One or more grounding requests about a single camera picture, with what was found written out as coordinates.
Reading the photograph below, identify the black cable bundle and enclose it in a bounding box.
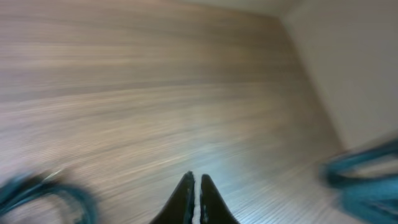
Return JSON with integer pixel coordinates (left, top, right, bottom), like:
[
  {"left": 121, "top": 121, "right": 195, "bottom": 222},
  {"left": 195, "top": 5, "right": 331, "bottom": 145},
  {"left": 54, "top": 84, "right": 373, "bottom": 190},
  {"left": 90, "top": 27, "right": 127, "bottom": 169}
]
[{"left": 0, "top": 139, "right": 398, "bottom": 224}]

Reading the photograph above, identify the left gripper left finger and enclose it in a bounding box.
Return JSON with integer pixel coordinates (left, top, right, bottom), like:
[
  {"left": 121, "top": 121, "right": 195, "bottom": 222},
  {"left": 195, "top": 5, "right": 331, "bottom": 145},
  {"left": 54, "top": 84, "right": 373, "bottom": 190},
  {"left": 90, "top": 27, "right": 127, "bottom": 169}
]
[{"left": 150, "top": 171, "right": 195, "bottom": 224}]

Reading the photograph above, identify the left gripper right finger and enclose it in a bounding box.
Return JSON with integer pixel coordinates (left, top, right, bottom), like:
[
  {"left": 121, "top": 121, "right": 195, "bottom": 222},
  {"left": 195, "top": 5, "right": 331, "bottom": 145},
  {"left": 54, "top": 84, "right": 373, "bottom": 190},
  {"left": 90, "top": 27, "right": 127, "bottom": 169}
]
[{"left": 200, "top": 174, "right": 239, "bottom": 224}]

